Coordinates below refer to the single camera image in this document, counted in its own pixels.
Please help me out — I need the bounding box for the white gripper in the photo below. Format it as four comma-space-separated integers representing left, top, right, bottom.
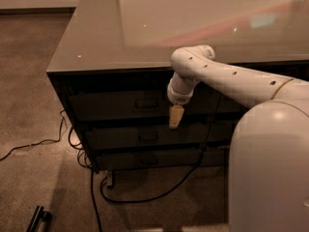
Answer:
167, 72, 200, 129

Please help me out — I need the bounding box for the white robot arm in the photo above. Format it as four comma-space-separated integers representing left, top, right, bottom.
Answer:
167, 45, 309, 232

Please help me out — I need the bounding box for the dark cabinet with glossy top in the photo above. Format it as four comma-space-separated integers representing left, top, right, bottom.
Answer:
47, 0, 309, 170

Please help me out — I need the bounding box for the metal cabinet leg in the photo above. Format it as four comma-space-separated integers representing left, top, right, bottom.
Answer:
106, 170, 114, 189

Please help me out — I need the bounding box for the black metal bar on floor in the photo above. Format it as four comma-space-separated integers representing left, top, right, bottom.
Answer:
26, 206, 52, 232

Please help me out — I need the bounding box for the thick black floor cable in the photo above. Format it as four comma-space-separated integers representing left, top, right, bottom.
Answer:
90, 148, 206, 232

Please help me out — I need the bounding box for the thin black floor cable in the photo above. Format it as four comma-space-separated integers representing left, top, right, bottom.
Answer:
0, 109, 68, 162

